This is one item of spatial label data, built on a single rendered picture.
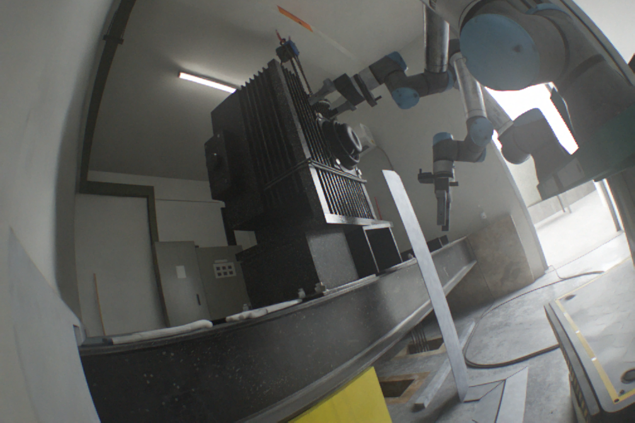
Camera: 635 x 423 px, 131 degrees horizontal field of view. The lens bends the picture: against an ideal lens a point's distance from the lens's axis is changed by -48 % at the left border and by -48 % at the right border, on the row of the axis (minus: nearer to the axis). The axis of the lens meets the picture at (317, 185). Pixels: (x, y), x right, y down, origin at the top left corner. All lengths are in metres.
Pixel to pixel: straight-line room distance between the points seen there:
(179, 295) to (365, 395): 3.27
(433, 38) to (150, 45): 2.35
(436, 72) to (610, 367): 0.86
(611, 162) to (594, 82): 0.13
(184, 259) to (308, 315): 3.30
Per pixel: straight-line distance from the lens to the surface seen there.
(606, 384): 0.60
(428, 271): 1.17
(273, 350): 0.73
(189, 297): 3.91
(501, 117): 1.12
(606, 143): 0.45
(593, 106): 0.50
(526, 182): 6.94
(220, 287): 4.12
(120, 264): 4.01
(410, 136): 3.09
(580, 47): 0.53
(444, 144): 0.99
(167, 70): 2.91
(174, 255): 3.96
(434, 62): 0.88
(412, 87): 0.86
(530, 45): 0.42
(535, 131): 0.97
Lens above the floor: 0.69
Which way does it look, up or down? 20 degrees up
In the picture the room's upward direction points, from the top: 18 degrees counter-clockwise
